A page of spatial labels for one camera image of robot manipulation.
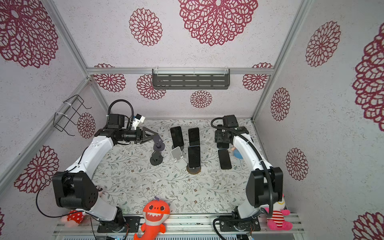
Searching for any black wire wall rack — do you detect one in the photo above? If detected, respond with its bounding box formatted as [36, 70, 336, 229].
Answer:
[53, 95, 91, 137]

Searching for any dark grey wall shelf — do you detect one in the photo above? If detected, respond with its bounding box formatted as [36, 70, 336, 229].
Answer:
[152, 69, 231, 90]

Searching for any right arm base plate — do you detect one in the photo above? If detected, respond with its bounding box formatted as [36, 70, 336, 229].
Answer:
[219, 216, 261, 232]

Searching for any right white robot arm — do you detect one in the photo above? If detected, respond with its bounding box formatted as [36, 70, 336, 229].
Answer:
[211, 124, 283, 219]

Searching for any red mushroom plush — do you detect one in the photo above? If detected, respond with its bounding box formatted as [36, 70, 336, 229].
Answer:
[61, 210, 86, 228]

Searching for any black haired doll plush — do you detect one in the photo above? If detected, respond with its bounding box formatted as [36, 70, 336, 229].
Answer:
[231, 147, 243, 160]

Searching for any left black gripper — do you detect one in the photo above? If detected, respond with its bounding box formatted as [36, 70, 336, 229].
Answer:
[120, 126, 158, 145]

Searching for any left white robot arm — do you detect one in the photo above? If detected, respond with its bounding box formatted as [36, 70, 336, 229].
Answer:
[52, 127, 165, 229]

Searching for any red shark plush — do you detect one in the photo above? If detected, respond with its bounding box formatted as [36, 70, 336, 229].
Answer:
[134, 198, 171, 240]

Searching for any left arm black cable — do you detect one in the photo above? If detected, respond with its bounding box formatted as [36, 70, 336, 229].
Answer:
[107, 99, 135, 127]

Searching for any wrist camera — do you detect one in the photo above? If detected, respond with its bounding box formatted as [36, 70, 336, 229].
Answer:
[222, 115, 239, 128]
[106, 114, 146, 130]

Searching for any black phone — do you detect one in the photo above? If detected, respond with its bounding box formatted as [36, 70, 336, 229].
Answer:
[188, 128, 200, 147]
[170, 126, 184, 149]
[218, 149, 232, 170]

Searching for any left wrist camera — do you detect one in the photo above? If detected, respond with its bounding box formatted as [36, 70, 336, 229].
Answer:
[106, 114, 146, 130]

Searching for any pink striped panda plush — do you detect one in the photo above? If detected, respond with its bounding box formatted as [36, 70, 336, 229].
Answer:
[267, 195, 293, 231]

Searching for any white front middle stand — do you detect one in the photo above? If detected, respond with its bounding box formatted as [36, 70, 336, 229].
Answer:
[171, 147, 188, 170]

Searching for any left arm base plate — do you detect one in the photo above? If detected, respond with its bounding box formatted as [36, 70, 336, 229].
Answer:
[97, 216, 142, 233]

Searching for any black front left stand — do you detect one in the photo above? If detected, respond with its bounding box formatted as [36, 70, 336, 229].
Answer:
[150, 151, 163, 166]

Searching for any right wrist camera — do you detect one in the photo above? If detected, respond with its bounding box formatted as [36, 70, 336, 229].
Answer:
[222, 115, 239, 128]

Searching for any aluminium front rail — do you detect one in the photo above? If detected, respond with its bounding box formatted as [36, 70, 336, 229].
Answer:
[52, 213, 305, 240]

